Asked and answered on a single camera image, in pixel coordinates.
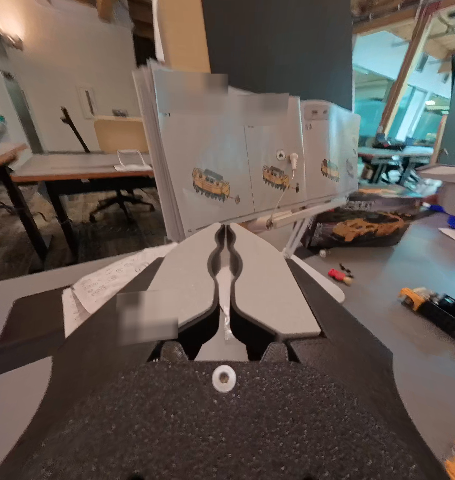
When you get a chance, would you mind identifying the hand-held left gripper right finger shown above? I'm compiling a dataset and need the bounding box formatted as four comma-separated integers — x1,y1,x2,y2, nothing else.
227,222,322,340

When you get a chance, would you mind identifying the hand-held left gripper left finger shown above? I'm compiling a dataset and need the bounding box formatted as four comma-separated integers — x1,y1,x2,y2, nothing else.
147,222,223,329

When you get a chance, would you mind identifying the yellow car lego box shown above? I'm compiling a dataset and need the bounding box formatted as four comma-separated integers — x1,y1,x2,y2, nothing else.
306,187,430,249

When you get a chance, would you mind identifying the lego instruction booklet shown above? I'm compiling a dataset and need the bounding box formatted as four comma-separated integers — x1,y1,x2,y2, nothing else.
132,58,361,241

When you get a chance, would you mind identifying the white wall switch panel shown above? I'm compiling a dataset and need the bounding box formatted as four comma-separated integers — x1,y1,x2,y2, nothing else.
77,86,97,120

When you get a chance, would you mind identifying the wooden pillar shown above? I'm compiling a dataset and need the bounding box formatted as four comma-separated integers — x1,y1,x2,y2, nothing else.
379,7,434,139

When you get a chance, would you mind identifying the red lego minifigure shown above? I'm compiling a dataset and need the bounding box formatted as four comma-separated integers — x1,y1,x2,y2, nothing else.
328,268,353,286

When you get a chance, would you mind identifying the wooden office desk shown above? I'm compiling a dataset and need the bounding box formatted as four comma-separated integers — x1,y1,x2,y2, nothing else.
357,144,436,185

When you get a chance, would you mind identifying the cluttered wooden desk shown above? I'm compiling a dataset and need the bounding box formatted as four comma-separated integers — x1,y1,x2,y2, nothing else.
0,144,50,263

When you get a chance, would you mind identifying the white paper bag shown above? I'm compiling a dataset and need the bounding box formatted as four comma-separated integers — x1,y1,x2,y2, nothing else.
62,244,177,338

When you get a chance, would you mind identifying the dark partition panel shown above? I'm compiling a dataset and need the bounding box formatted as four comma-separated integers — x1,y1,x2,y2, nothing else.
201,0,353,111

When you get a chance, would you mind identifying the small wooden board on stand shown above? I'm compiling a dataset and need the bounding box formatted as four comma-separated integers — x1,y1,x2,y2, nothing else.
93,115,152,172

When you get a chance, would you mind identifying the white page holder clip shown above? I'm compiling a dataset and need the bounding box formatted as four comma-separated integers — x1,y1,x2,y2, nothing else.
270,150,300,229

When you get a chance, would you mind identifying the black and orange car chassis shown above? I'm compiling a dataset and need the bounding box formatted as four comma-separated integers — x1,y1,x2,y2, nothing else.
399,287,455,340

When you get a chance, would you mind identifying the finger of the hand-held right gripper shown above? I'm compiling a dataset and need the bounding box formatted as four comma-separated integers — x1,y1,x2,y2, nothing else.
416,163,455,181
437,181,455,218

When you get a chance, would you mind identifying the black office chair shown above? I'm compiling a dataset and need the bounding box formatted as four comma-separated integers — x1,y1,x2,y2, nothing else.
89,187,155,224

